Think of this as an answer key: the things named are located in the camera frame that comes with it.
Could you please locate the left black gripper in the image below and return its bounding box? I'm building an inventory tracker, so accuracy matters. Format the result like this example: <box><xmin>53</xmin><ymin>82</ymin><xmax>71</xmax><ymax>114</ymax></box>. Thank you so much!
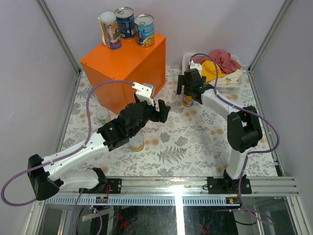
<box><xmin>131</xmin><ymin>93</ymin><xmax>171</xmax><ymax>138</ymax></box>

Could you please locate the tall yellow canister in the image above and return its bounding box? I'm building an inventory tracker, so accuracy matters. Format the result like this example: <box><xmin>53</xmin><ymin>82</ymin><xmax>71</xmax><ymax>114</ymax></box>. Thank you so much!
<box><xmin>182</xmin><ymin>95</ymin><xmax>194</xmax><ymax>107</ymax></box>

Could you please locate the light blue soup can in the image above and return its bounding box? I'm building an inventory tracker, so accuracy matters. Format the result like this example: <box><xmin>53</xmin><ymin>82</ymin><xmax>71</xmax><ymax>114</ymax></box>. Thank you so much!
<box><xmin>134</xmin><ymin>14</ymin><xmax>155</xmax><ymax>47</ymax></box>

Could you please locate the dark blue tin can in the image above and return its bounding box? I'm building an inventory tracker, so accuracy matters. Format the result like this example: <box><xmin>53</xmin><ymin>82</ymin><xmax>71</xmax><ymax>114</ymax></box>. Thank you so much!
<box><xmin>114</xmin><ymin>7</ymin><xmax>135</xmax><ymax>39</ymax></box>

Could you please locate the blue cup white lid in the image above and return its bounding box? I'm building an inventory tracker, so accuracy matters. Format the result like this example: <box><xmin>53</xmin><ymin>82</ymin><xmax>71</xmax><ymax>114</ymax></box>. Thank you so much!
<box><xmin>98</xmin><ymin>12</ymin><xmax>122</xmax><ymax>50</ymax></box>

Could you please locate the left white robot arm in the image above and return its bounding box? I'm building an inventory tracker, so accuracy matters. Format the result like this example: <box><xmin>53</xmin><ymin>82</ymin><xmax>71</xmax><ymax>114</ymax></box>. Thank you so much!
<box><xmin>27</xmin><ymin>99</ymin><xmax>171</xmax><ymax>201</ymax></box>

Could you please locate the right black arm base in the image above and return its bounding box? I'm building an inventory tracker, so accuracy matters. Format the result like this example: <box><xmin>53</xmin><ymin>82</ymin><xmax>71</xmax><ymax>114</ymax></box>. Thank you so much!
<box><xmin>202</xmin><ymin>175</ymin><xmax>252</xmax><ymax>194</ymax></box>

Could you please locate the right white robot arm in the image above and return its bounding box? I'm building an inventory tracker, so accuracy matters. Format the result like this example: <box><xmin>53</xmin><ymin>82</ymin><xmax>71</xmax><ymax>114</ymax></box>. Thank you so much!
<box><xmin>177</xmin><ymin>69</ymin><xmax>263</xmax><ymax>193</ymax></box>

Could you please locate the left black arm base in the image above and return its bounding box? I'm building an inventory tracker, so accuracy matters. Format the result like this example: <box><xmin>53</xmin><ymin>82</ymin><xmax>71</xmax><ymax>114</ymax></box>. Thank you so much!
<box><xmin>79</xmin><ymin>167</ymin><xmax>122</xmax><ymax>195</ymax></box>

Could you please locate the white plastic basket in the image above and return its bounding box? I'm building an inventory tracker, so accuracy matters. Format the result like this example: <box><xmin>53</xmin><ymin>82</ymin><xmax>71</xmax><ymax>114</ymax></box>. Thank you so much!
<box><xmin>182</xmin><ymin>52</ymin><xmax>244</xmax><ymax>92</ymax></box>

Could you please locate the yellow cloth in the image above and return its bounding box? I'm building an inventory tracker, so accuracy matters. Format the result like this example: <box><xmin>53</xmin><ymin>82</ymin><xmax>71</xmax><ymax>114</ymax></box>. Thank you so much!
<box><xmin>201</xmin><ymin>60</ymin><xmax>216</xmax><ymax>82</ymax></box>

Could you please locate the yellow can white lid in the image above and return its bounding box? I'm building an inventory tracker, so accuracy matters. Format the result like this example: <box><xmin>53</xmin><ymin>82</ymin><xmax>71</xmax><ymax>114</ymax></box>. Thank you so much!
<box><xmin>129</xmin><ymin>134</ymin><xmax>144</xmax><ymax>152</ymax></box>

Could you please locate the orange box cabinet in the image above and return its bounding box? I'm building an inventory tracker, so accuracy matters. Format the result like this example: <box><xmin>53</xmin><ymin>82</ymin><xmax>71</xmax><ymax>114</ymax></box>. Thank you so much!
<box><xmin>81</xmin><ymin>34</ymin><xmax>166</xmax><ymax>114</ymax></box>

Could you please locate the pink cloth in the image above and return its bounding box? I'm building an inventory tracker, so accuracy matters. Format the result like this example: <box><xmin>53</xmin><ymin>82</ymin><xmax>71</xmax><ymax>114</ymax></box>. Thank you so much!
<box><xmin>200</xmin><ymin>49</ymin><xmax>241</xmax><ymax>74</ymax></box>

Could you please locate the cream printed cloth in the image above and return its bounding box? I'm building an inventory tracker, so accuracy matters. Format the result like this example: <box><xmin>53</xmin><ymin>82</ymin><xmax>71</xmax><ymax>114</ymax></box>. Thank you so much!
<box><xmin>217</xmin><ymin>70</ymin><xmax>243</xmax><ymax>86</ymax></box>

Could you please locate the green can white lid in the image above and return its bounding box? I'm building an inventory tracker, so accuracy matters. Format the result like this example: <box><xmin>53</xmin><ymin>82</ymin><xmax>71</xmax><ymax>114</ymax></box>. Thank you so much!
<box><xmin>96</xmin><ymin>108</ymin><xmax>111</xmax><ymax>124</ymax></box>

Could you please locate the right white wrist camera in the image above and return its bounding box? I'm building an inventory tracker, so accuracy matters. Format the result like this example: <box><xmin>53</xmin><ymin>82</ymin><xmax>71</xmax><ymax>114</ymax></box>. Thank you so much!
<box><xmin>187</xmin><ymin>57</ymin><xmax>202</xmax><ymax>73</ymax></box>

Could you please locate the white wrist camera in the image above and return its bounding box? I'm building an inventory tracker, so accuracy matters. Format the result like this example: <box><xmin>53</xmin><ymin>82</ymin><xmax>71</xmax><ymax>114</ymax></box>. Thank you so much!
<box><xmin>187</xmin><ymin>57</ymin><xmax>202</xmax><ymax>73</ymax></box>
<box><xmin>132</xmin><ymin>82</ymin><xmax>155</xmax><ymax>106</ymax></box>

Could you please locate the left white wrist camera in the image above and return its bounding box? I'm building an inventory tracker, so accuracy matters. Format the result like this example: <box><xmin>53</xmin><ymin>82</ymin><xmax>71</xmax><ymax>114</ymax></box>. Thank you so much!
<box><xmin>132</xmin><ymin>82</ymin><xmax>155</xmax><ymax>106</ymax></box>

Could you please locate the aluminium front rail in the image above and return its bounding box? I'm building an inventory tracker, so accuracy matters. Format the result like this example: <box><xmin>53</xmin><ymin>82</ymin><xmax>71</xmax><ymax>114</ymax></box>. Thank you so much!
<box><xmin>46</xmin><ymin>177</ymin><xmax>299</xmax><ymax>207</ymax></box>

